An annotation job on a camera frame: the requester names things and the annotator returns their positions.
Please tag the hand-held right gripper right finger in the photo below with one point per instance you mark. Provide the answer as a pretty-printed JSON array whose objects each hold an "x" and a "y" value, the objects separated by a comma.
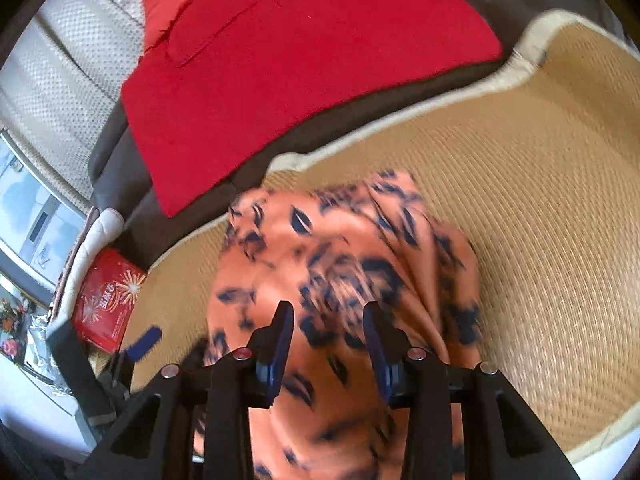
[{"x": 382, "y": 370}]

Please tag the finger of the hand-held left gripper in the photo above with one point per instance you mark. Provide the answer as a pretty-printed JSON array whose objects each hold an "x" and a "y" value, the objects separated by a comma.
[{"x": 145, "y": 342}]

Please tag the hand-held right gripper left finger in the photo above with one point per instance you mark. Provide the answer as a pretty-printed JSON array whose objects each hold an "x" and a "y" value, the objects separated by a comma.
[{"x": 275, "y": 360}]

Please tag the orange garment with dark print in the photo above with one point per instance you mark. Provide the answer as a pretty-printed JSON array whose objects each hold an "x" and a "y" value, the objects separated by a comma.
[{"x": 340, "y": 260}]

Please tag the red gift bag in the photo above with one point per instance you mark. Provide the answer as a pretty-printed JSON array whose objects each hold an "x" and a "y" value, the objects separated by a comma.
[{"x": 107, "y": 300}]

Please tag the white cushion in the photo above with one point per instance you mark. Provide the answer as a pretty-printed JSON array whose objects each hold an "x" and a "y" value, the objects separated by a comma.
[{"x": 102, "y": 230}]

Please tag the brown leather sofa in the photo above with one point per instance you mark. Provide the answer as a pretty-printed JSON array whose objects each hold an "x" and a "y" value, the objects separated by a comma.
[{"x": 125, "y": 200}]

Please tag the glass coffee table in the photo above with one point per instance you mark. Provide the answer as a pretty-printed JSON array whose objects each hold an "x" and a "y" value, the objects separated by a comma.
[{"x": 30, "y": 210}]

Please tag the beige woven mat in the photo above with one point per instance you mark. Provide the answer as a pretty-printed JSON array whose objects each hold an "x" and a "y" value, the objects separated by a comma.
[{"x": 540, "y": 210}]

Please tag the white textured sofa cover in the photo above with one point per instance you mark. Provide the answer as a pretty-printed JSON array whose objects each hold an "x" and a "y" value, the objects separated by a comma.
[{"x": 75, "y": 60}]

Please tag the red cloth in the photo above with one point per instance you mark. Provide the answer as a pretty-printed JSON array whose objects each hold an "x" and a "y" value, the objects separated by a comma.
[{"x": 300, "y": 60}]

